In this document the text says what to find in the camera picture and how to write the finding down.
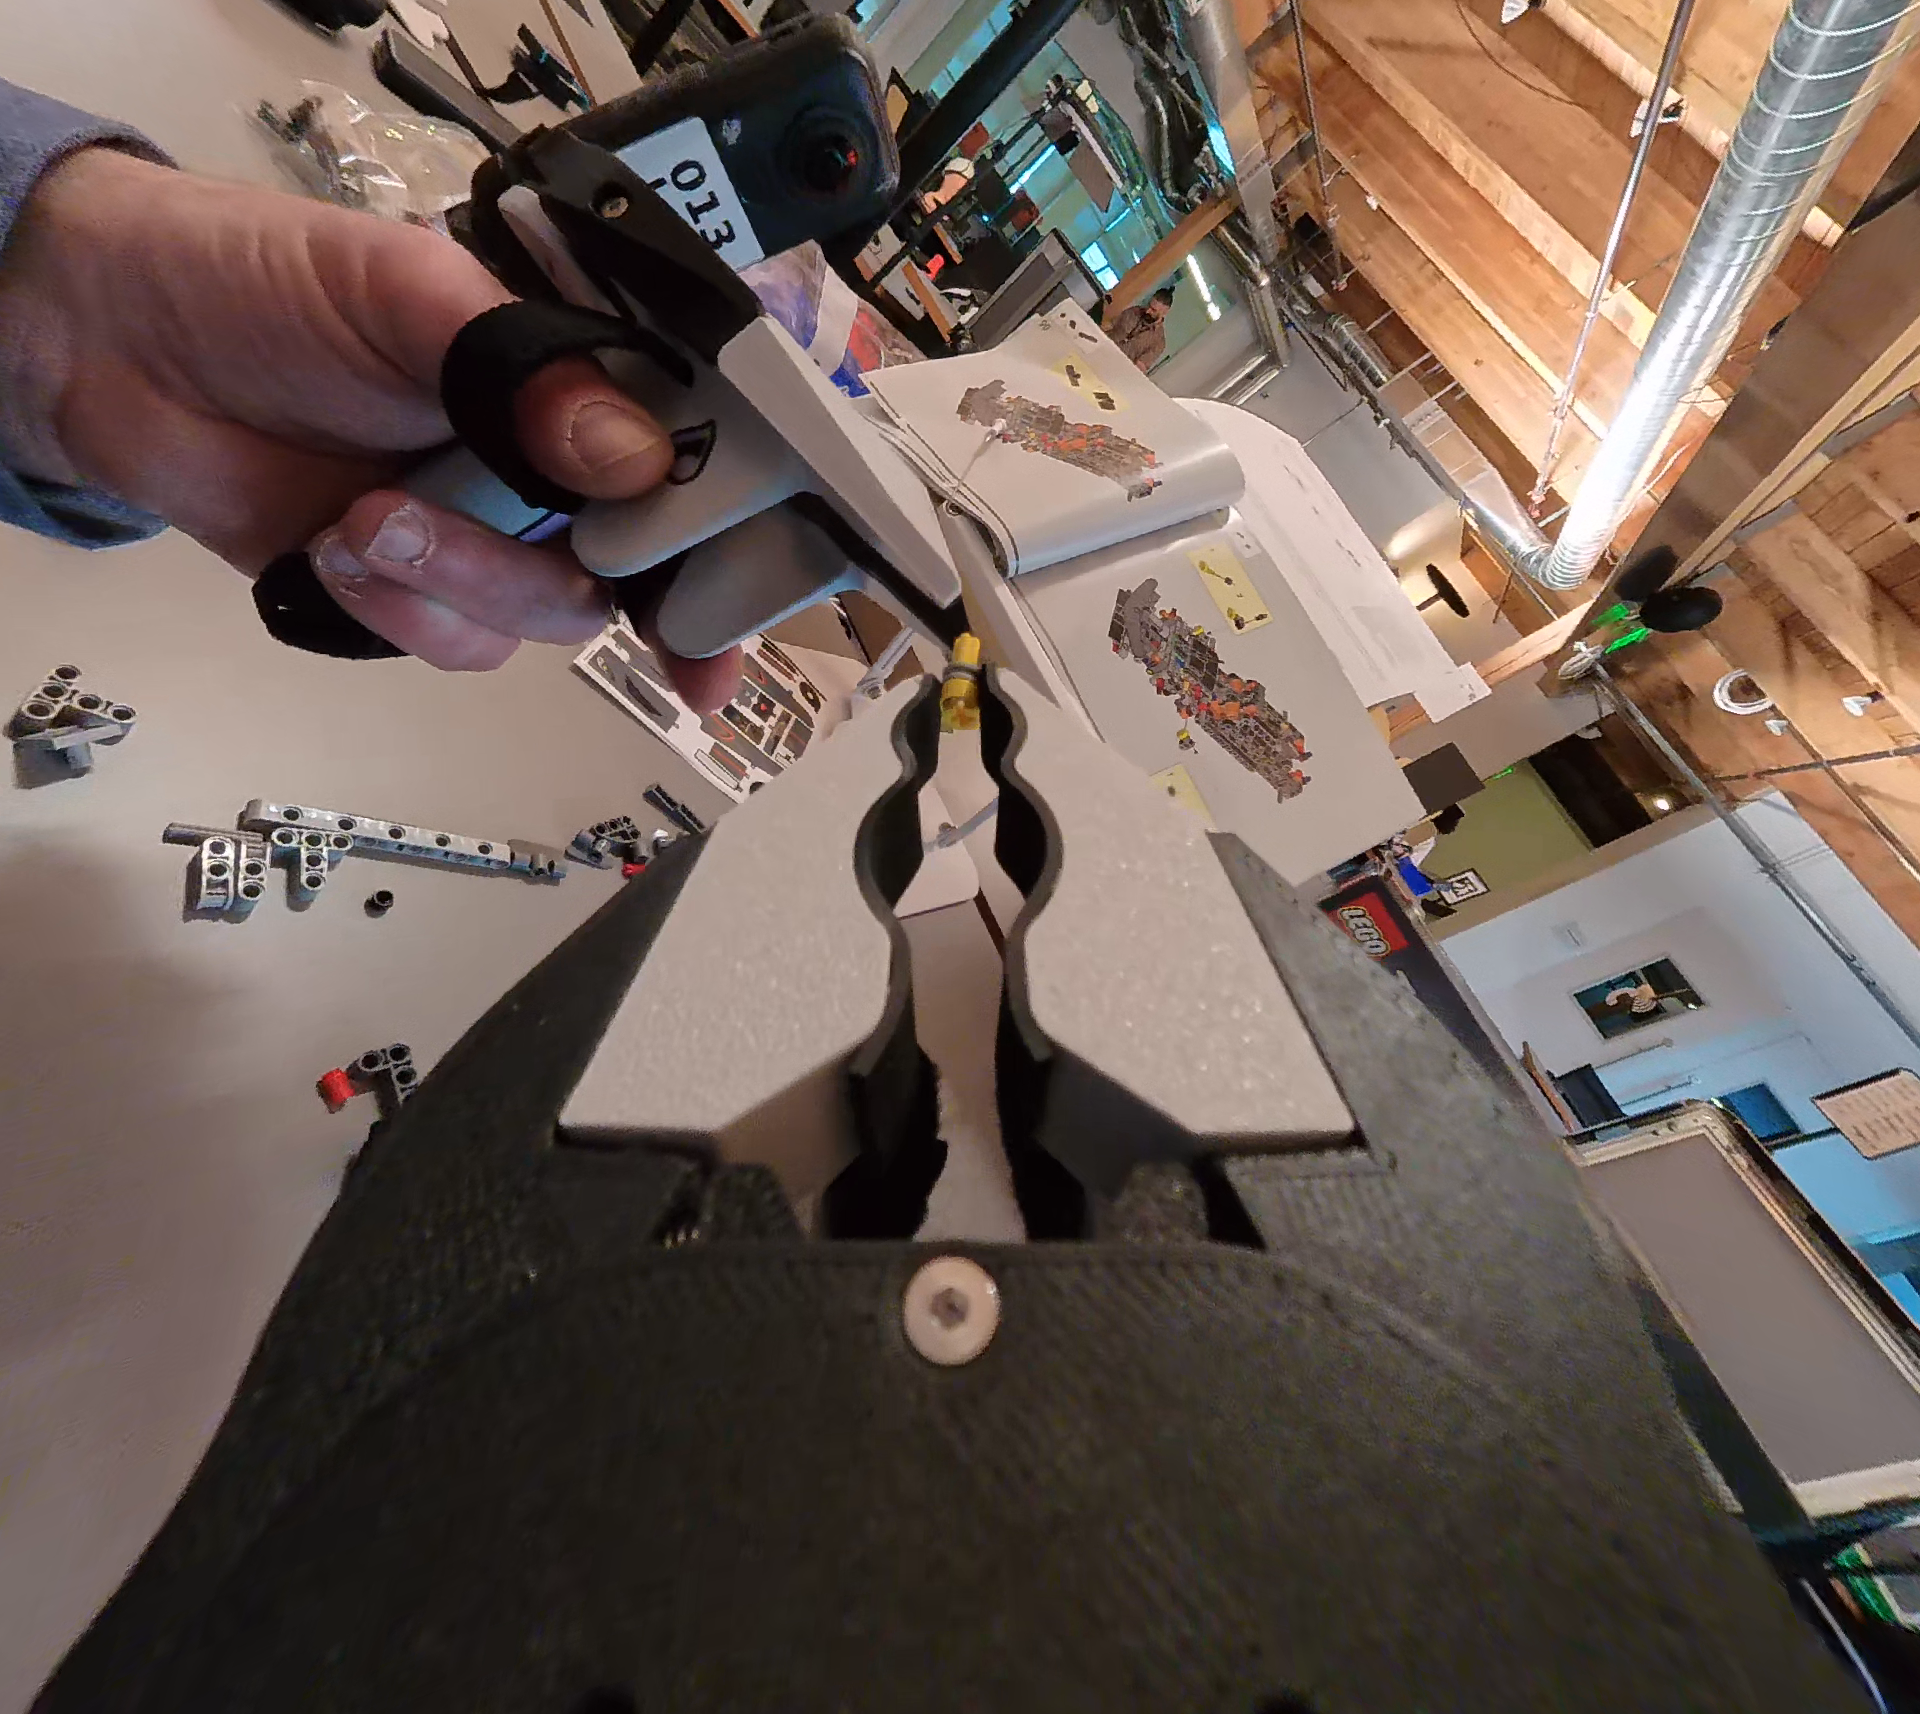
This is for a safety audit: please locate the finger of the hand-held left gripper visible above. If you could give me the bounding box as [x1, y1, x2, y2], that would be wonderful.
[938, 507, 1109, 735]
[709, 315, 970, 643]

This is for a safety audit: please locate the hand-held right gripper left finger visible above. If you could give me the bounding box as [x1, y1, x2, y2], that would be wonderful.
[554, 676, 944, 1236]

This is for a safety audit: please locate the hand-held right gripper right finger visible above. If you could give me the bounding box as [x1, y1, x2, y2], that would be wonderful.
[983, 682, 1371, 1205]

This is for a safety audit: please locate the black lego set box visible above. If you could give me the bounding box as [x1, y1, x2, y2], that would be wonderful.
[1317, 866, 1571, 1132]

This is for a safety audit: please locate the long black lego panel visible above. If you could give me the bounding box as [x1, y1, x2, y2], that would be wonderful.
[371, 26, 522, 152]

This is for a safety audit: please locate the lego sticker sheet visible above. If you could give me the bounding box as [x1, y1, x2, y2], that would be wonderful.
[574, 610, 831, 804]

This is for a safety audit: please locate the clear bag of lego parts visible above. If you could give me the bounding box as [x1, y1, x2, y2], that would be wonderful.
[253, 75, 492, 233]

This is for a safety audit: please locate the lego instruction booklet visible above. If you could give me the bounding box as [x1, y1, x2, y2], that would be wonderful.
[863, 296, 1430, 888]

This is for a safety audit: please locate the red and grey lego piece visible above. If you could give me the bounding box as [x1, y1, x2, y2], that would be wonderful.
[315, 1042, 426, 1119]

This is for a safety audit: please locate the grey lego beam assembly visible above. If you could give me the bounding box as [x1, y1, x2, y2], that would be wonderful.
[162, 795, 568, 924]

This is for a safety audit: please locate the grey lego connector piece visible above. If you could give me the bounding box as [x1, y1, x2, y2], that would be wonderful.
[7, 664, 140, 782]

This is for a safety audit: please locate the person's left hand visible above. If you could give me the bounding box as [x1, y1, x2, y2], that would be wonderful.
[0, 145, 749, 717]

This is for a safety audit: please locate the grey metal-edged case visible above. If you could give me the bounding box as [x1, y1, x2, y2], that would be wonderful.
[1564, 1095, 1920, 1494]

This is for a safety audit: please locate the black ceiling lamp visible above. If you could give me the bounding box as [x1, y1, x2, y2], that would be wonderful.
[1609, 540, 1730, 640]

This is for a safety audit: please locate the paper notice board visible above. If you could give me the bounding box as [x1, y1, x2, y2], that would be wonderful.
[1811, 1066, 1920, 1163]

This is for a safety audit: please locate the framed wall picture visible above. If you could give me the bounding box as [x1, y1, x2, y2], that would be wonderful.
[1571, 952, 1711, 1043]

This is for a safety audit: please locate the silver ventilation duct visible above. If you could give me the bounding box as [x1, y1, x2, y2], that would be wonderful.
[1110, 0, 1297, 366]
[1527, 0, 1920, 594]

